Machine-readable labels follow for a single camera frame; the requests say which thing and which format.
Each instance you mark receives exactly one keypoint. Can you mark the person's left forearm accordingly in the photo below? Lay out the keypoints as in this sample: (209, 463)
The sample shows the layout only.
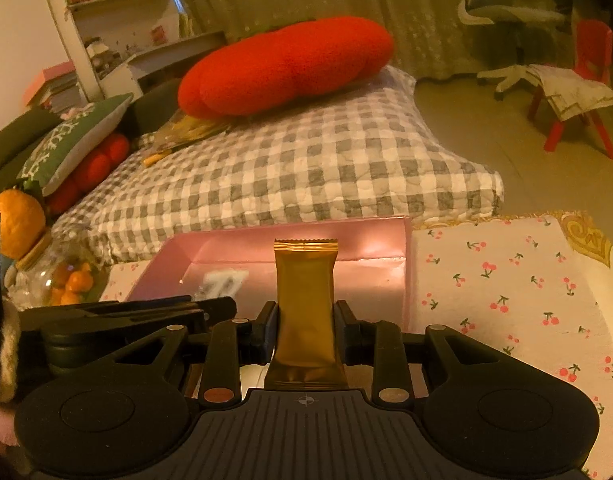
(9, 360)

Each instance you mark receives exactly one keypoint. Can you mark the dark desk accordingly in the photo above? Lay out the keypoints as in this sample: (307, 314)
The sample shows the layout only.
(586, 0)

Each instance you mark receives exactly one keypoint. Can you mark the long white clear packet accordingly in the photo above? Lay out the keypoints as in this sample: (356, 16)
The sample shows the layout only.
(221, 285)

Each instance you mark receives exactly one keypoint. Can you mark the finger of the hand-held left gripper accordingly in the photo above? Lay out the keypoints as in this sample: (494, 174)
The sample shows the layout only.
(136, 322)
(186, 306)

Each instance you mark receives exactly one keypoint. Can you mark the large red plush cushion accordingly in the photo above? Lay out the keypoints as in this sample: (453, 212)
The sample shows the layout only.
(286, 65)

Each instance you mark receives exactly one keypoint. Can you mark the large orange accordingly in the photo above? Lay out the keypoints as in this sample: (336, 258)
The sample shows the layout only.
(19, 222)

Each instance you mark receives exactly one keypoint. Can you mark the small red plush cushion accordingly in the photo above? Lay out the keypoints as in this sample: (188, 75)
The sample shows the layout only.
(94, 165)

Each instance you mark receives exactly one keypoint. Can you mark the yellow plastic bag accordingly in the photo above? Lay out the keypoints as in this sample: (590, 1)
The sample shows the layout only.
(191, 132)

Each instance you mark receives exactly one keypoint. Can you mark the crumpled cloth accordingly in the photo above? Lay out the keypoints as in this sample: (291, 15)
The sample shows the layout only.
(571, 90)

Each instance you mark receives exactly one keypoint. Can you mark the pink topped book stack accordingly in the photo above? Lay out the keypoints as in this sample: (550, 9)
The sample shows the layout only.
(54, 82)

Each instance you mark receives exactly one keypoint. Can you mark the dark green sofa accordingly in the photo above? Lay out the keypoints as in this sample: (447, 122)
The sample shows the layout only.
(11, 135)

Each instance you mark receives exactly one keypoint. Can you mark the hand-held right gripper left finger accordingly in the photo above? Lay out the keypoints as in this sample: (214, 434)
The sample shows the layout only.
(270, 330)

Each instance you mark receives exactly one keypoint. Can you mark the gold foil snack packet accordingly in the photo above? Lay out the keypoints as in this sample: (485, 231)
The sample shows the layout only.
(306, 310)

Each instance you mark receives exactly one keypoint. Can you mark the pile of small oranges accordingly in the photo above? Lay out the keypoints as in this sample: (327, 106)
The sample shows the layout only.
(74, 282)

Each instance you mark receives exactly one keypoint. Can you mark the pink cardboard box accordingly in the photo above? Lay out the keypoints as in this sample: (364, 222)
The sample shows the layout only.
(371, 245)

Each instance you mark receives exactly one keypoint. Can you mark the white bookshelf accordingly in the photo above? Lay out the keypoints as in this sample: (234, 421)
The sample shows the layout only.
(86, 45)

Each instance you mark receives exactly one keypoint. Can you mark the green white patterned cushion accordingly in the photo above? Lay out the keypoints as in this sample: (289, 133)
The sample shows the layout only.
(71, 145)

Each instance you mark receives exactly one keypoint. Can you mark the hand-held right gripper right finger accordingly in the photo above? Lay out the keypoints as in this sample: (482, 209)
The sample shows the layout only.
(342, 330)

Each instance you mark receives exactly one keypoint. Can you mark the white office chair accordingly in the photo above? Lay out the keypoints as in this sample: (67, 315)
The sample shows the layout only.
(496, 5)

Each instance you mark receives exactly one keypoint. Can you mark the cherry print cloth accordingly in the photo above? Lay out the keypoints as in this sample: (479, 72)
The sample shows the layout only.
(511, 300)

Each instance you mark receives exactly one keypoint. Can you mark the glass jar wooden lid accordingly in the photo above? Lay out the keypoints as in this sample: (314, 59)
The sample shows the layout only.
(46, 275)

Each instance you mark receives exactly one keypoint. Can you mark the grey checked pillow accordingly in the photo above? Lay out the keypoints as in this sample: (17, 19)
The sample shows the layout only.
(311, 170)

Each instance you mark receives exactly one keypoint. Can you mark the red plastic chair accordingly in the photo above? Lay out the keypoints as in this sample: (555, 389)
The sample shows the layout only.
(593, 47)

